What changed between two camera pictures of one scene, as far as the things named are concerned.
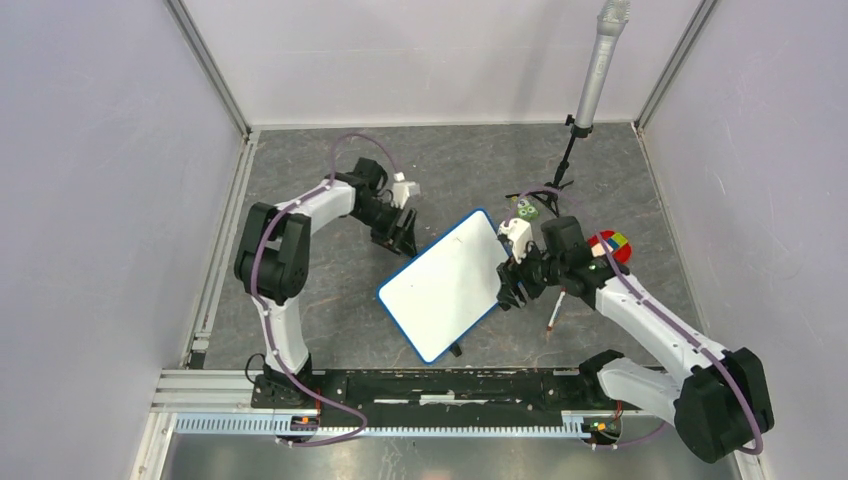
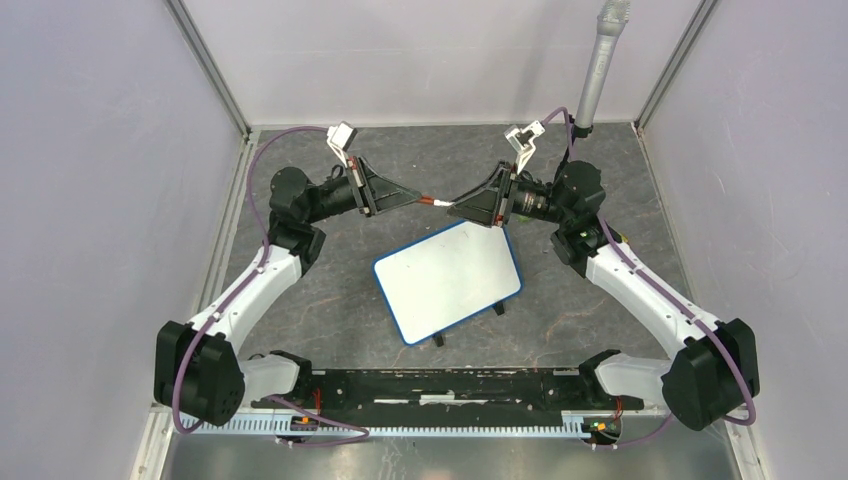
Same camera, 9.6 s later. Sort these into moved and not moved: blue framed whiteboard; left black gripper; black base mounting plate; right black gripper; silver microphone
Moved: right black gripper; blue framed whiteboard; left black gripper
Not moved: silver microphone; black base mounting plate
